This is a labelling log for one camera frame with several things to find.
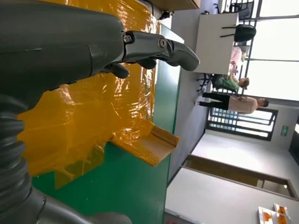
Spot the seated person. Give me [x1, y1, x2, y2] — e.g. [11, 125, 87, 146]
[211, 74, 250, 92]

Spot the yellow film wrapped cardboard box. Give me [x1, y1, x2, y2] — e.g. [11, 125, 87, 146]
[17, 0, 180, 190]

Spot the pink bag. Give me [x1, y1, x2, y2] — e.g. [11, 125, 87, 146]
[230, 46, 242, 67]

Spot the white table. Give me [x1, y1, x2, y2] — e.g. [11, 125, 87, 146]
[194, 14, 239, 75]

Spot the standing person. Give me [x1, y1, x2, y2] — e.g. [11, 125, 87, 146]
[194, 92, 270, 115]

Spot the black round-backed chair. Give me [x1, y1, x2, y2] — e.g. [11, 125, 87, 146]
[219, 24, 257, 43]

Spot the black office chair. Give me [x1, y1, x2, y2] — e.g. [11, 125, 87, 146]
[197, 73, 218, 92]

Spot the black window railing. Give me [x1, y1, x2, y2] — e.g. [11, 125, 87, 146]
[205, 107, 279, 142]

